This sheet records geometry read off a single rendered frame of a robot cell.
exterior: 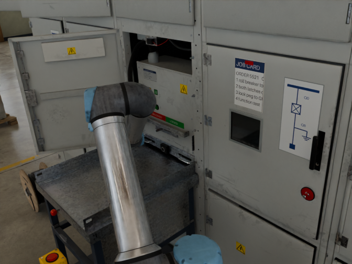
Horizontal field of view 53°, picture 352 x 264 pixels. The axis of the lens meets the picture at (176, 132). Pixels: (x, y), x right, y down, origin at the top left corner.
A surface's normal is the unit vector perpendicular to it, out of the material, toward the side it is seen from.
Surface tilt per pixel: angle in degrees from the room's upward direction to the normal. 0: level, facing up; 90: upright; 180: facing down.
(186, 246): 4
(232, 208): 90
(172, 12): 90
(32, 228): 0
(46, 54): 90
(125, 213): 51
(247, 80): 90
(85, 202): 0
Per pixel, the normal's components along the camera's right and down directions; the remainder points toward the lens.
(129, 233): -0.07, -0.23
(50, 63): 0.23, 0.40
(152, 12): -0.75, 0.32
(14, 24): 0.67, 0.29
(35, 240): -0.05, -0.90
